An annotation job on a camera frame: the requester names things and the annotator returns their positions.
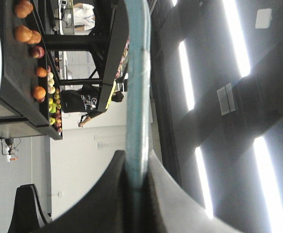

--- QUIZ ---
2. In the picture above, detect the black fruit display stand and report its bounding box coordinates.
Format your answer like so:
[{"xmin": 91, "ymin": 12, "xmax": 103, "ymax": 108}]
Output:
[{"xmin": 0, "ymin": 0, "xmax": 129, "ymax": 140}]

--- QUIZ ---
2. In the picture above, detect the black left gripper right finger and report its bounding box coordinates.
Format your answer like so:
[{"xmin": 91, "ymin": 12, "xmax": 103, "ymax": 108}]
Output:
[{"xmin": 146, "ymin": 150, "xmax": 239, "ymax": 233}]

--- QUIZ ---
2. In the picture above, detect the light blue plastic basket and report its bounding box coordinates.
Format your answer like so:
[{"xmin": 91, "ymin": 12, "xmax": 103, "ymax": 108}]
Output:
[{"xmin": 0, "ymin": 0, "xmax": 151, "ymax": 233}]

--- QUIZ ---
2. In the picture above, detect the person in white shirt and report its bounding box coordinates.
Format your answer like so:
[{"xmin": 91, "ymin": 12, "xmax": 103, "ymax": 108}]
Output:
[{"xmin": 73, "ymin": 3, "xmax": 96, "ymax": 32}]

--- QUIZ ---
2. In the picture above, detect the person in black shirt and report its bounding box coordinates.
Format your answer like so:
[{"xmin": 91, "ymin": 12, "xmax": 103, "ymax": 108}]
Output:
[{"xmin": 60, "ymin": 83, "xmax": 125, "ymax": 128}]

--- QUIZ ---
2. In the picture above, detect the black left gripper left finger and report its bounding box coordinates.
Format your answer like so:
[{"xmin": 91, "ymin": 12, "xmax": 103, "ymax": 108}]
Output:
[{"xmin": 35, "ymin": 150, "xmax": 125, "ymax": 233}]

